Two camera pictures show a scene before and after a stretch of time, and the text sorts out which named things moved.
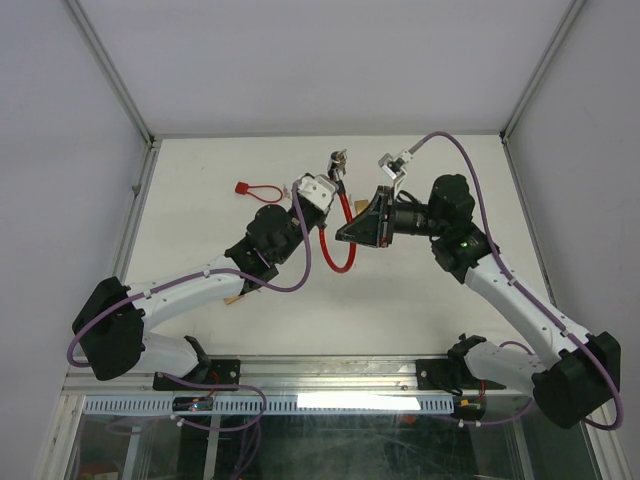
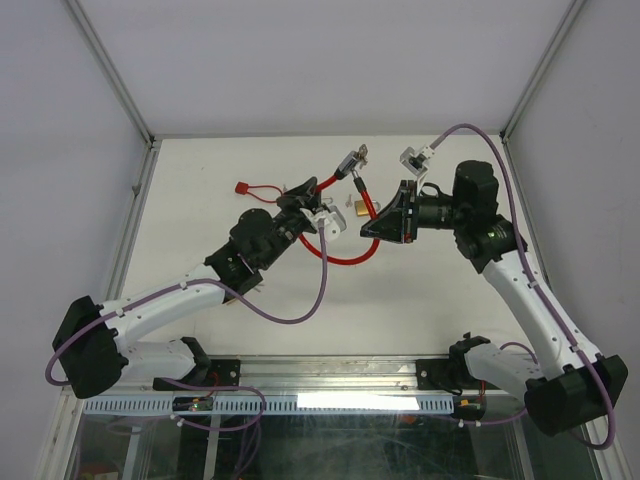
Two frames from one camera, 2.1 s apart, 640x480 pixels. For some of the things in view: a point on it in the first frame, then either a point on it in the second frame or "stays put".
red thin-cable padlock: x=243 y=188 stays put
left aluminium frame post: x=114 y=74 stays put
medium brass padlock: x=360 y=205 stays put
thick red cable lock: x=337 y=176 to x=352 y=162
